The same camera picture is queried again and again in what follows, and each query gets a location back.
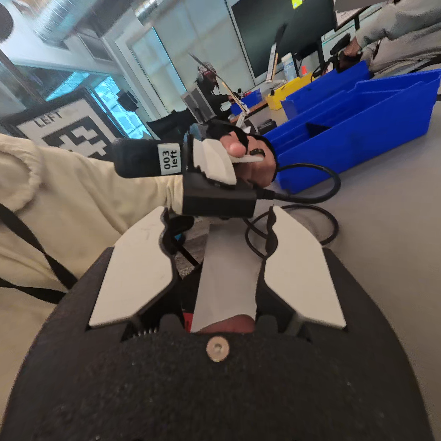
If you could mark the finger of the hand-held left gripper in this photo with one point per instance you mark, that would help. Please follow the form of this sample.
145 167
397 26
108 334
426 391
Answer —
217 160

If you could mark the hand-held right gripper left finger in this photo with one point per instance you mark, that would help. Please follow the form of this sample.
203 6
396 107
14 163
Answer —
134 275

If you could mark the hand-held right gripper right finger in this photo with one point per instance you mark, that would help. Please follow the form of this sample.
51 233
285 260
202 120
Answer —
303 275

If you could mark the black ethernet port adapter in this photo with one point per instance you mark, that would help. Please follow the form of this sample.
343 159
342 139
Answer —
220 196

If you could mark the blue plastic bin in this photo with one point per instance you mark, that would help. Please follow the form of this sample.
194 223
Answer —
324 86
372 117

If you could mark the person's left forearm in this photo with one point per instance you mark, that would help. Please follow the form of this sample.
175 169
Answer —
117 207

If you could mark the person's left hand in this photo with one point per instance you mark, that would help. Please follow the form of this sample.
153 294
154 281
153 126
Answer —
251 155

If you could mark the yellow plastic bin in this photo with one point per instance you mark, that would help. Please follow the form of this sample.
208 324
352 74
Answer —
289 89

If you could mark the black wall monitor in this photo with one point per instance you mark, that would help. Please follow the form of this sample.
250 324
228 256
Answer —
275 31

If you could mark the silver ventilation duct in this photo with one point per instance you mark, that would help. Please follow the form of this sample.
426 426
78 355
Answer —
83 17

